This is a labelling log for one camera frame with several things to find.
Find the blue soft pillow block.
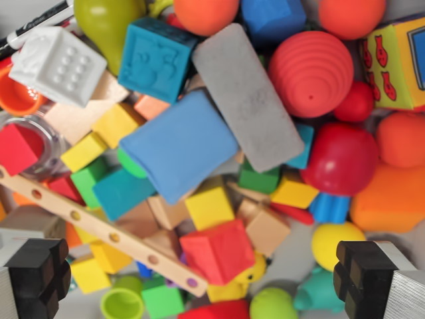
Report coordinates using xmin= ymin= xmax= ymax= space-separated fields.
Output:
xmin=118 ymin=89 xmax=240 ymax=205

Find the orange plastic cup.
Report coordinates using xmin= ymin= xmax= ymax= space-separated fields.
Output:
xmin=0 ymin=64 xmax=48 ymax=116

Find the red wooden cube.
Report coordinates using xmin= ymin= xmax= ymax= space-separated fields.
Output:
xmin=0 ymin=123 xmax=44 ymax=177

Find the orange rounded toy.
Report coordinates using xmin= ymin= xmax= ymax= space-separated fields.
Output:
xmin=375 ymin=112 xmax=425 ymax=169

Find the black marker pen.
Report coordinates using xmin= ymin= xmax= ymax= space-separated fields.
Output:
xmin=0 ymin=0 xmax=76 ymax=51

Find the olive green pear toy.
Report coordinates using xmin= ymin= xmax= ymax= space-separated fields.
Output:
xmin=73 ymin=0 xmax=147 ymax=76

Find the smooth orange ball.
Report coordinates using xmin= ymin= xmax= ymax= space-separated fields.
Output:
xmin=317 ymin=0 xmax=388 ymax=41
xmin=173 ymin=0 xmax=240 ymax=37

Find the large natural wooden block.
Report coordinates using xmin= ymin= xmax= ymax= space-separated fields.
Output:
xmin=42 ymin=70 xmax=131 ymax=146

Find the teal rubber animal toy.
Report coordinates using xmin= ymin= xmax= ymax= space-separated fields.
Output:
xmin=292 ymin=265 xmax=347 ymax=314

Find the red plastic dome toy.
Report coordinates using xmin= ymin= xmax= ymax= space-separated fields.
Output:
xmin=300 ymin=122 xmax=380 ymax=197

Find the green bevelled wooden block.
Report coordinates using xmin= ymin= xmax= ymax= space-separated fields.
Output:
xmin=237 ymin=158 xmax=282 ymax=196

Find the yellow ball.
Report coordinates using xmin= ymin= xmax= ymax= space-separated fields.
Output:
xmin=311 ymin=221 xmax=367 ymax=272

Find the glossy natural wooden block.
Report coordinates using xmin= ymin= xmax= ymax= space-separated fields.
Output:
xmin=236 ymin=198 xmax=266 ymax=227

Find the wooden strip with holes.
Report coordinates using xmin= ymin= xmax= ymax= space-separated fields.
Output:
xmin=0 ymin=165 xmax=209 ymax=298

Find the black padded gripper right finger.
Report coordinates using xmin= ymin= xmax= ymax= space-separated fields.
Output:
xmin=333 ymin=239 xmax=425 ymax=319

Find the small purple piece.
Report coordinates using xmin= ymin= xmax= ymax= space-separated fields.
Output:
xmin=165 ymin=278 xmax=197 ymax=289

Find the teal embossed rubber cube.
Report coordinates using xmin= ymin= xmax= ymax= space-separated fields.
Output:
xmin=117 ymin=16 xmax=199 ymax=105

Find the red soft cube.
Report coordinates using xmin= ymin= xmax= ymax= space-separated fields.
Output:
xmin=177 ymin=298 xmax=252 ymax=319

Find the yellow lion toy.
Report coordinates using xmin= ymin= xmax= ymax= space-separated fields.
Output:
xmin=205 ymin=251 xmax=269 ymax=303

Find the grey tan wooden block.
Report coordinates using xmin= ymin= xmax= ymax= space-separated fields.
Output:
xmin=0 ymin=203 xmax=66 ymax=241

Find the green cylinder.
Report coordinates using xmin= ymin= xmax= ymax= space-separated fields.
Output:
xmin=117 ymin=148 xmax=149 ymax=179

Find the red ribbed ball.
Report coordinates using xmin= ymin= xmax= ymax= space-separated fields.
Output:
xmin=268 ymin=30 xmax=355 ymax=119

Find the red foam block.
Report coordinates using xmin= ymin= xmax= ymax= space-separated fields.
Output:
xmin=179 ymin=218 xmax=256 ymax=287

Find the orange wooden block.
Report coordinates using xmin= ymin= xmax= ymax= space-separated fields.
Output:
xmin=12 ymin=191 xmax=35 ymax=207
xmin=133 ymin=94 xmax=171 ymax=122
xmin=64 ymin=221 xmax=84 ymax=249

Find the white embossed cube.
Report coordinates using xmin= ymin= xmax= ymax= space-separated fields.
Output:
xmin=8 ymin=26 xmax=108 ymax=108

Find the lime green plastic cup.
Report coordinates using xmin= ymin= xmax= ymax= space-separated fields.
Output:
xmin=100 ymin=274 xmax=146 ymax=319

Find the small blue piece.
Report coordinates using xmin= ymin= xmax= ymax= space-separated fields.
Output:
xmin=135 ymin=260 xmax=154 ymax=279

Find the small red ball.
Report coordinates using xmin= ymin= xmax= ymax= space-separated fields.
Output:
xmin=333 ymin=81 xmax=376 ymax=122

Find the grey foam block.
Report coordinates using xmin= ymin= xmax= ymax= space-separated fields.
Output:
xmin=191 ymin=22 xmax=306 ymax=174

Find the orange foam block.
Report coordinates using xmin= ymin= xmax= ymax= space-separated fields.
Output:
xmin=349 ymin=162 xmax=425 ymax=233

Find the red wooden block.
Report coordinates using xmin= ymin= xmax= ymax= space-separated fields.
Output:
xmin=45 ymin=175 xmax=86 ymax=207

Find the white plastic bin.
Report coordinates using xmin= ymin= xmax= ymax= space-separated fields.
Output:
xmin=0 ymin=0 xmax=425 ymax=319

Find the yellow green toy piece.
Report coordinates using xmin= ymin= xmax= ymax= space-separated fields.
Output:
xmin=147 ymin=0 xmax=176 ymax=18

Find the blue ridged cylinder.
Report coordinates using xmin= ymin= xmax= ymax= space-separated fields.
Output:
xmin=307 ymin=191 xmax=353 ymax=224

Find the lime green ball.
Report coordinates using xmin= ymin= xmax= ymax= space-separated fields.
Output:
xmin=248 ymin=287 xmax=299 ymax=319

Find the clear glass jar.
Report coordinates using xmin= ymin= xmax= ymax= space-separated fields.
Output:
xmin=0 ymin=114 xmax=73 ymax=183

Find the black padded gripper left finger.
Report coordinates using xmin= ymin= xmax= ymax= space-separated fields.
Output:
xmin=0 ymin=237 xmax=72 ymax=319

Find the blue foam block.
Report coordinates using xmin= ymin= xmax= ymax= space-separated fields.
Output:
xmin=240 ymin=0 xmax=307 ymax=48

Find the natural wooden cube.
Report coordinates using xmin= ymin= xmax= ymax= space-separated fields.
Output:
xmin=244 ymin=206 xmax=292 ymax=249

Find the small red piece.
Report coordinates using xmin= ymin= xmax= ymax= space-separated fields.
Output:
xmin=165 ymin=13 xmax=187 ymax=31

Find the fabric cube with fish print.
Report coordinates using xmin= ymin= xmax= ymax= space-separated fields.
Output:
xmin=358 ymin=21 xmax=425 ymax=112

